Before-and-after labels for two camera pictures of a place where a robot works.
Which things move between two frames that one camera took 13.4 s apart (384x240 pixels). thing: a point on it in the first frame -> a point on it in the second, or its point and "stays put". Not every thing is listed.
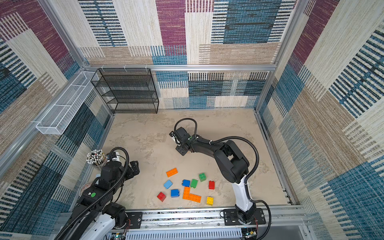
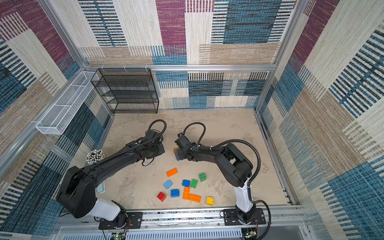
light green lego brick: x=194 y=183 stays put
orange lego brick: x=186 y=193 stays put
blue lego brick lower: x=175 y=193 stays put
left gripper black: x=130 y=174 -> x=161 y=147
